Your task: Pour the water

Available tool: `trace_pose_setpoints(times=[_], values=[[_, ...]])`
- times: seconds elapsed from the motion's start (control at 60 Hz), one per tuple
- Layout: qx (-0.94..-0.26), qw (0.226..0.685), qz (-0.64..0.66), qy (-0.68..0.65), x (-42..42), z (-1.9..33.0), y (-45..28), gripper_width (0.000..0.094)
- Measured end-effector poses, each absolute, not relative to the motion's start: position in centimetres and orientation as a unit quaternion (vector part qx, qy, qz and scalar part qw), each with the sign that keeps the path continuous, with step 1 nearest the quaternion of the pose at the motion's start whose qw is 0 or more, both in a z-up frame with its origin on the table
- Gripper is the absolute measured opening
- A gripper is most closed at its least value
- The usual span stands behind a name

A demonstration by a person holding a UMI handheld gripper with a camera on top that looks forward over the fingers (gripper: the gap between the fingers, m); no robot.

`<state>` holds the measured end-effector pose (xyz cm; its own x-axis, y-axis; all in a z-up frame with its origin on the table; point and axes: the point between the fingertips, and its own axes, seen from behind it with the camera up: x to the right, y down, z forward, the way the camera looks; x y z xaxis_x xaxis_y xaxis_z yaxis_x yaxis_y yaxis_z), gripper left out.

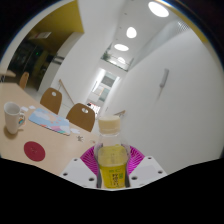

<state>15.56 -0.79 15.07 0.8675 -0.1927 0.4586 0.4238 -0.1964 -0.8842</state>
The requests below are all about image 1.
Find wooden chair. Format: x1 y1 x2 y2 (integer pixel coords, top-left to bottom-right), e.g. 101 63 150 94
65 102 97 133
18 71 30 90
39 87 63 116

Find wooden stair handrail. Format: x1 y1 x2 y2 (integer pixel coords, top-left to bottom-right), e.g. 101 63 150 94
114 109 127 117
58 79 76 106

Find pastel printed mouse pad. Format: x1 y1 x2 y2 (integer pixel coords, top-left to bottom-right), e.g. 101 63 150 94
27 107 72 136

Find hanging white sign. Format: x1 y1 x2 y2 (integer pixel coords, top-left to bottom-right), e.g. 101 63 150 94
33 31 53 40

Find flat round red coaster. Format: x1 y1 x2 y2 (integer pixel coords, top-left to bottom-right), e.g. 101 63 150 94
23 140 47 163

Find grey wall-mounted device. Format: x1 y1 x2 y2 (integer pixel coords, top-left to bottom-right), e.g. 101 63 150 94
159 68 170 89

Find yellow drink bottle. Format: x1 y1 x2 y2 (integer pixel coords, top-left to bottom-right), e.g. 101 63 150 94
94 114 131 190

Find dark wall sign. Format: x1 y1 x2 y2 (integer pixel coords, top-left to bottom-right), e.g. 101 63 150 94
51 54 65 64

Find round ceiling lights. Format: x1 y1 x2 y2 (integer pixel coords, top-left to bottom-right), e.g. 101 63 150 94
113 0 171 64

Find dark shop shelf unit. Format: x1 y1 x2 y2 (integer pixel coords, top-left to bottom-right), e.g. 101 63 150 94
9 43 44 84

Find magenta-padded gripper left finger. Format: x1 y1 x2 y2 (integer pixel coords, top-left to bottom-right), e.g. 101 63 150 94
59 145 101 189

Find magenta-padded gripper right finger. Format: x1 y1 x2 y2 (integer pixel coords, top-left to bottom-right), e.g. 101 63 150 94
126 145 168 189

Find small wooden side table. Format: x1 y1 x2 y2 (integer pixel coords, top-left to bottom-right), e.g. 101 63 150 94
0 68 17 81

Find white mug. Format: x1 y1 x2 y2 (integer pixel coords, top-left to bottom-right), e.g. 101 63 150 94
3 101 27 135

